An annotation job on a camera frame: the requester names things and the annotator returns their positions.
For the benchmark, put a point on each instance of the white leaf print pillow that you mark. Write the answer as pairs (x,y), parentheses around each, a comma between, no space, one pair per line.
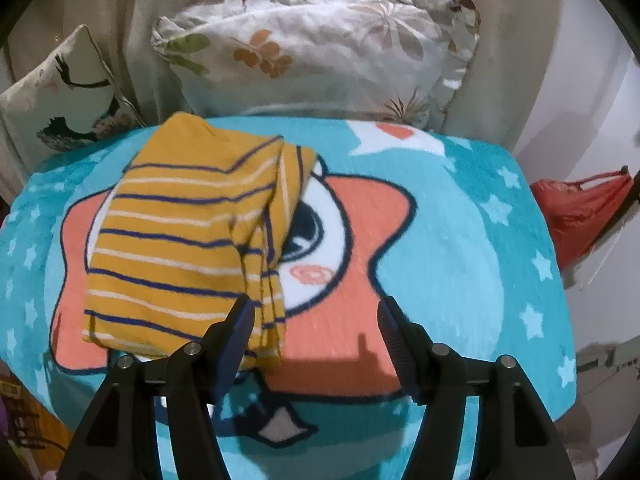
(325,50)

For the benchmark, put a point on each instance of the red plastic bag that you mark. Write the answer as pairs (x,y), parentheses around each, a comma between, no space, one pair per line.
(570,210)

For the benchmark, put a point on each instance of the yellow striped sweater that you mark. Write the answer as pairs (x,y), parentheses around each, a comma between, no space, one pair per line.
(175,240)

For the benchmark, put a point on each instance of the beige curtain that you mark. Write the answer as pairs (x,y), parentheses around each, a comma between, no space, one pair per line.
(125,5)

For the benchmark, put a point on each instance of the blue star printed blanket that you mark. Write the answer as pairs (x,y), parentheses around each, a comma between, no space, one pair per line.
(450,260)

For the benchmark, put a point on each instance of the bird and flower print cushion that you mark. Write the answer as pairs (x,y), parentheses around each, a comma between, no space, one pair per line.
(50,100)

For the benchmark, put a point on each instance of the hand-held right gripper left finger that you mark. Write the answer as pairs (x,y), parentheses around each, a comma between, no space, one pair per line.
(241,332)

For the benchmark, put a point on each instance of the orange printed box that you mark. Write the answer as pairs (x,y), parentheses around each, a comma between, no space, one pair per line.
(25,410)

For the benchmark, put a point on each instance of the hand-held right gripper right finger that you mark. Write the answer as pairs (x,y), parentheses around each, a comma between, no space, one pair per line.
(400,355)

